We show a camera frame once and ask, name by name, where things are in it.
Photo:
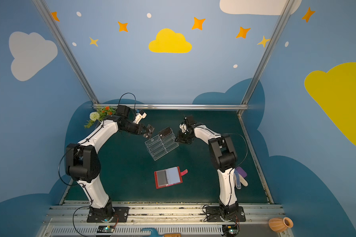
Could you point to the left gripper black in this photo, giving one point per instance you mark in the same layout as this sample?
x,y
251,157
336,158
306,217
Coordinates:
x,y
148,130

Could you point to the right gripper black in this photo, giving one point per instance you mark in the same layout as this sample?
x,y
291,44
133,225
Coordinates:
x,y
182,138

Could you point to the black VIP logo card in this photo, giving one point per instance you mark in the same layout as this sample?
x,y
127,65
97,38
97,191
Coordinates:
x,y
149,131

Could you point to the clear acrylic card organizer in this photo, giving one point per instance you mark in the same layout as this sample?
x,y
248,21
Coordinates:
x,y
158,147

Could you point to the red card holder wallet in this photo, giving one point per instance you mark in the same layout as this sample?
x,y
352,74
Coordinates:
x,y
169,177

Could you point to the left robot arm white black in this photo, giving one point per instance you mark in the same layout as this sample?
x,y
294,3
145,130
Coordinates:
x,y
83,165

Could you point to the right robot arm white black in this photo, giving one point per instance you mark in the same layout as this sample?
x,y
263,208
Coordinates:
x,y
223,157

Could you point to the white pot with flowers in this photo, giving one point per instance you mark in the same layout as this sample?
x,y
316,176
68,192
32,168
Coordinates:
x,y
99,115

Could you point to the right green circuit board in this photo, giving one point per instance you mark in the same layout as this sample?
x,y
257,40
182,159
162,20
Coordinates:
x,y
230,231

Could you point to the green circuit board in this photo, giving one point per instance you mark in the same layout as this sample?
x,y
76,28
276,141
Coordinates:
x,y
105,229
230,231

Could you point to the left green circuit board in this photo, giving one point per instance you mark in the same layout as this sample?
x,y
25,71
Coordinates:
x,y
105,229

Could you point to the terracotta clay vase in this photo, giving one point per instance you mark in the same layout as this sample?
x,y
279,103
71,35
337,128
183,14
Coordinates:
x,y
279,225

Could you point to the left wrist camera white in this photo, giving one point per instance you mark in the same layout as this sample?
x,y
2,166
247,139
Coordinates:
x,y
140,114

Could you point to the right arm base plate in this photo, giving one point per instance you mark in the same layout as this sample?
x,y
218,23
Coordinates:
x,y
215,214

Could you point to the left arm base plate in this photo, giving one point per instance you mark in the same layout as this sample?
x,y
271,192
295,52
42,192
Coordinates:
x,y
108,215

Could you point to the teal handled tool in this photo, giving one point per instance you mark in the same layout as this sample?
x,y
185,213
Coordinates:
x,y
154,233

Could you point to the aluminium rail front frame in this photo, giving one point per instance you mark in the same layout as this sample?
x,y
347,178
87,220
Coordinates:
x,y
70,220

